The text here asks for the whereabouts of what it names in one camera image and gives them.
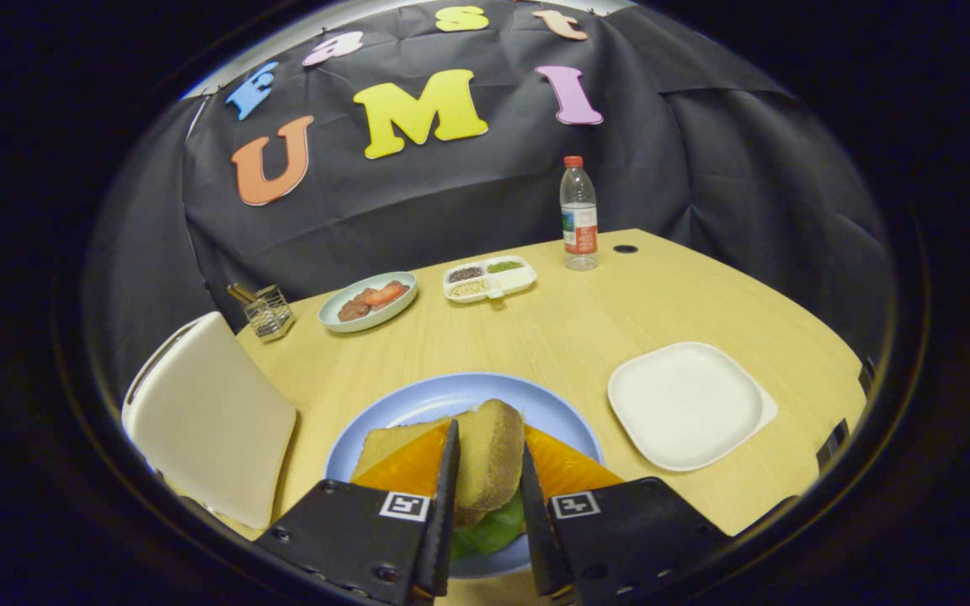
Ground wire utensil holder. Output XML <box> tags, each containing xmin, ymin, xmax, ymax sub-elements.
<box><xmin>242</xmin><ymin>284</ymin><xmax>296</xmax><ymax>341</ymax></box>

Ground white toaster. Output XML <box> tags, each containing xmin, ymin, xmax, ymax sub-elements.
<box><xmin>121</xmin><ymin>311</ymin><xmax>298</xmax><ymax>531</ymax></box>

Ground white divided seed tray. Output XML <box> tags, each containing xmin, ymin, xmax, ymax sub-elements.
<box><xmin>442</xmin><ymin>255</ymin><xmax>538</xmax><ymax>304</ymax></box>

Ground green lettuce leaf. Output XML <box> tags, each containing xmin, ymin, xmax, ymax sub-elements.
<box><xmin>450</xmin><ymin>488</ymin><xmax>528</xmax><ymax>561</ymax></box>

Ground red sausage slice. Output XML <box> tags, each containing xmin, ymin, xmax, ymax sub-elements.
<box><xmin>364</xmin><ymin>281</ymin><xmax>410</xmax><ymax>307</ymax></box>

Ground round-topped brown bread slice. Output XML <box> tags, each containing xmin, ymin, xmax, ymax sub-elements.
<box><xmin>450</xmin><ymin>399</ymin><xmax>527</xmax><ymax>529</ymax></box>

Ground clear bottle red cap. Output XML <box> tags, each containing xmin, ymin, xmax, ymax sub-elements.
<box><xmin>559</xmin><ymin>156</ymin><xmax>600</xmax><ymax>272</ymax></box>

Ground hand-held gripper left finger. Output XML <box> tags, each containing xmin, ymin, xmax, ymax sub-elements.
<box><xmin>253</xmin><ymin>418</ymin><xmax>461</xmax><ymax>606</ymax></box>

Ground brown meat pieces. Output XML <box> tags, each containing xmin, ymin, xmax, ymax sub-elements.
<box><xmin>337</xmin><ymin>289</ymin><xmax>376</xmax><ymax>323</ymax></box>

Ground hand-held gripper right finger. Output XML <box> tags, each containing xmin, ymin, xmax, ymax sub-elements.
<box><xmin>519</xmin><ymin>424</ymin><xmax>732</xmax><ymax>606</ymax></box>

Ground pale green round plate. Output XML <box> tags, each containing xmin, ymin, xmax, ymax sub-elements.
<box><xmin>318</xmin><ymin>271</ymin><xmax>419</xmax><ymax>334</ymax></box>

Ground white square plate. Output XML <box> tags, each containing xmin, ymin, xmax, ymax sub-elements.
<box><xmin>607</xmin><ymin>341</ymin><xmax>779</xmax><ymax>472</ymax></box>

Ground square bread slice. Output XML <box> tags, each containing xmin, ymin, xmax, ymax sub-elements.
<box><xmin>352</xmin><ymin>415</ymin><xmax>476</xmax><ymax>482</ymax></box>

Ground black backdrop cloth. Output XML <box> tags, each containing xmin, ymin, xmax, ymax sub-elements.
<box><xmin>85</xmin><ymin>0</ymin><xmax>894</xmax><ymax>371</ymax></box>

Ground blue round plate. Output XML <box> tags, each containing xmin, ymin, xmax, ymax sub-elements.
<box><xmin>324</xmin><ymin>372</ymin><xmax>605</xmax><ymax>580</ymax></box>

